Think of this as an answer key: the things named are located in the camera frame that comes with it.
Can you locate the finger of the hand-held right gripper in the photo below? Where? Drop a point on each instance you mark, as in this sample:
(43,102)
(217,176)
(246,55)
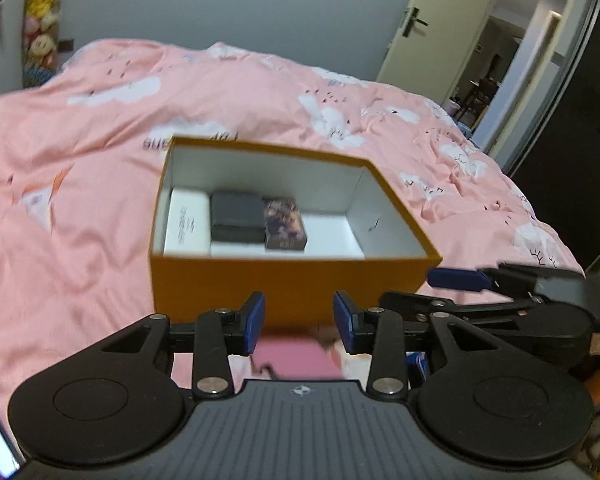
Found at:
(415,302)
(455,278)

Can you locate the grey sliding door frame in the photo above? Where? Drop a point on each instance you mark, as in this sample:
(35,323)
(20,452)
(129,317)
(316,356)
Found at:
(550,60)

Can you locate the pink printed blanket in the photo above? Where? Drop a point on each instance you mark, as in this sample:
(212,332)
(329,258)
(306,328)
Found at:
(80,185)

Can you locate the dark chair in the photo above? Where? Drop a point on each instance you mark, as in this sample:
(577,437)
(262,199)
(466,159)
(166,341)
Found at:
(485,90)

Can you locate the long white box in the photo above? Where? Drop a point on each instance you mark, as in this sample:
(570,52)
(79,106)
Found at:
(185,225)

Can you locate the blue barcode card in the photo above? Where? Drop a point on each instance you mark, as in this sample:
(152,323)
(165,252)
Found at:
(420,362)

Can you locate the beige door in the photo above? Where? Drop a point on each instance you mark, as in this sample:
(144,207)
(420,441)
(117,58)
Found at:
(430,50)

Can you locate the dark grey square box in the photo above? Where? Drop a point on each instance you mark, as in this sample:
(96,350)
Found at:
(237,215)

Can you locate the orange cardboard box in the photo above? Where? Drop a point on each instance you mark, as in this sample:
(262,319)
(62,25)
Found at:
(290,285)

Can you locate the pink wallet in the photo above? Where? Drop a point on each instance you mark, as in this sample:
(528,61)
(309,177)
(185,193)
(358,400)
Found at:
(295,355)

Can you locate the hanging column of plush toys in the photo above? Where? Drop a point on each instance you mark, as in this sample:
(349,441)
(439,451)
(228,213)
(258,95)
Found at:
(42,20)

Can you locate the wall socket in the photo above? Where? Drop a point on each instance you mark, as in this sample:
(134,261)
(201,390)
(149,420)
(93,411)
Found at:
(65,45)

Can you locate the printed card box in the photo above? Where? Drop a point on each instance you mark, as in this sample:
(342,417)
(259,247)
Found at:
(282,222)

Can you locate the white plush toy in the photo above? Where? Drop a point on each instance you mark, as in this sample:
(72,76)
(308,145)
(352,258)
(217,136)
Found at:
(335,360)

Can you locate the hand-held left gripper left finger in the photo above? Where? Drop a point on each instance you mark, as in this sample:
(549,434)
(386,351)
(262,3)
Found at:
(254,320)

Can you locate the dark wardrobe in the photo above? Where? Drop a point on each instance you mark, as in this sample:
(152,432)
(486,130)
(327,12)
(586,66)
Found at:
(595,110)

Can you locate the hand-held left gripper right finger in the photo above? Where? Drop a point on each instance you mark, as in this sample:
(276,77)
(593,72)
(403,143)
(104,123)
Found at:
(343,320)

